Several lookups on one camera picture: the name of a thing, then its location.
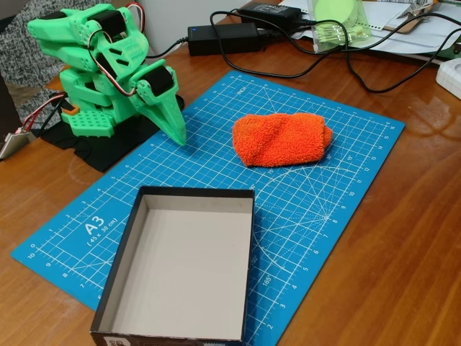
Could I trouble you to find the orange fluffy towel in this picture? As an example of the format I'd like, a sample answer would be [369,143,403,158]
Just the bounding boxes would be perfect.
[232,112,334,169]

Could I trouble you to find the black cloth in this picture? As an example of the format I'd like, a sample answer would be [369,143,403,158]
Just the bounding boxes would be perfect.
[39,94,187,174]

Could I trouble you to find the large black power adapter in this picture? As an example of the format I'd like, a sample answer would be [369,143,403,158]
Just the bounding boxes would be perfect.
[187,22,264,57]

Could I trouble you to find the slim black power adapter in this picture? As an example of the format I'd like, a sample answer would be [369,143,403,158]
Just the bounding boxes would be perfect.
[237,1,303,25]

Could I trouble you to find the small circuit board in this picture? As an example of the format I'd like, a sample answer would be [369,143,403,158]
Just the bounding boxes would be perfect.
[0,130,36,160]

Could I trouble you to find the person in grey sweater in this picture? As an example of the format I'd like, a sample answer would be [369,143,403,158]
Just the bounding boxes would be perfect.
[0,0,87,122]

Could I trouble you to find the black cardboard box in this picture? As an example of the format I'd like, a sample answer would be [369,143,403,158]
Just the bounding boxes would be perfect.
[89,185,256,346]

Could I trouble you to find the blue A3 cutting mat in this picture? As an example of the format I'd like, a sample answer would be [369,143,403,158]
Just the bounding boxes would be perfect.
[10,70,406,346]

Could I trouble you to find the clear green plastic cup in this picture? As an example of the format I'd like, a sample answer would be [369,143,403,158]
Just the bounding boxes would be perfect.
[310,0,372,55]

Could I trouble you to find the white paper sheets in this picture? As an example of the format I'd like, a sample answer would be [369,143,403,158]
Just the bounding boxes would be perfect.
[279,0,461,56]

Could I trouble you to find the metal binder clip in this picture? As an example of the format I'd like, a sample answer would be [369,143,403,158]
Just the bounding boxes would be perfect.
[395,0,439,21]

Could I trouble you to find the white plastic device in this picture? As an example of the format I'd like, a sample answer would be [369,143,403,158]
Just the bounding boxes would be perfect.
[434,58,461,100]

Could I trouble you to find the red white black servo cable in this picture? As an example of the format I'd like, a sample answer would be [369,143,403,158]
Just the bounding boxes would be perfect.
[87,2,149,98]

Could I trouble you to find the thin black power cable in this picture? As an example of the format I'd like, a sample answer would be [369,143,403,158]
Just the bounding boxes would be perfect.
[145,35,190,61]

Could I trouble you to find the long black looped cable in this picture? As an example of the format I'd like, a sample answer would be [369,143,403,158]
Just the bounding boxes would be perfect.
[257,12,461,94]
[210,10,461,79]

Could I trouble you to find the red black wire bundle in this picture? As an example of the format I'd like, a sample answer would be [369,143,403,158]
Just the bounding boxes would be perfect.
[20,92,68,133]

